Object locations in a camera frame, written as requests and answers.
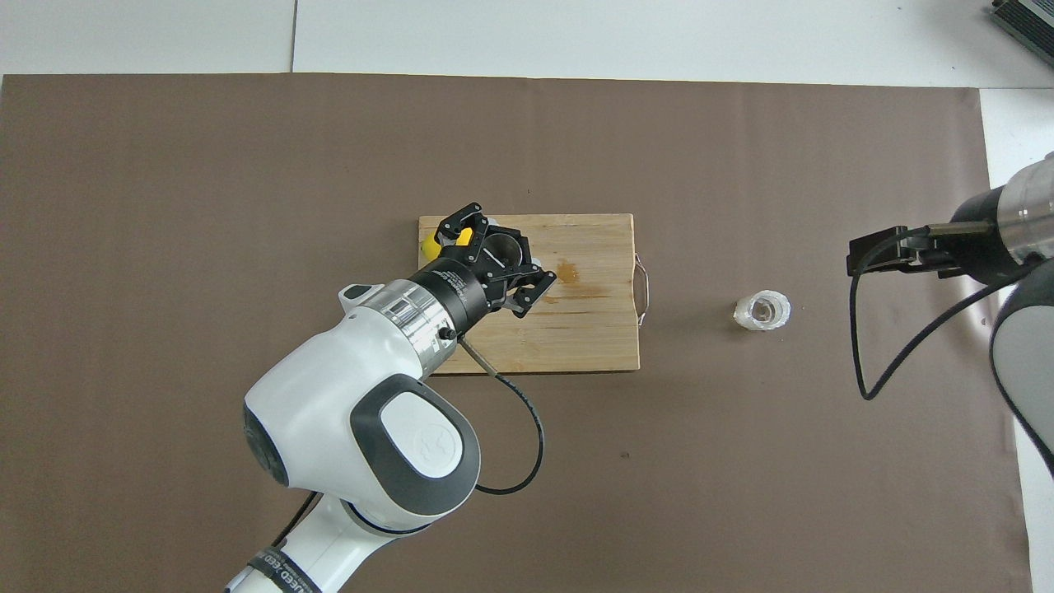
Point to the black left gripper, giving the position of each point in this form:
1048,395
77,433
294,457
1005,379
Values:
461,292

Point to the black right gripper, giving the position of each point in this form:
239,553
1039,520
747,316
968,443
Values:
984,247

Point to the steel double jigger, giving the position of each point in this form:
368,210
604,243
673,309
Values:
504,249

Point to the small clear glass cup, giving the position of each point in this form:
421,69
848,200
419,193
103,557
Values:
762,311

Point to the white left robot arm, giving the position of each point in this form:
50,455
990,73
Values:
346,412

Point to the yellow lemon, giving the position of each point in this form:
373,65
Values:
430,245

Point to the wooden cutting board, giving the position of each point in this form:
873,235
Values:
593,329

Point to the grey ribbed device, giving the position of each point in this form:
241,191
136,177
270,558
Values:
1025,25

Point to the brown paper table mat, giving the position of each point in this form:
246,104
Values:
165,247

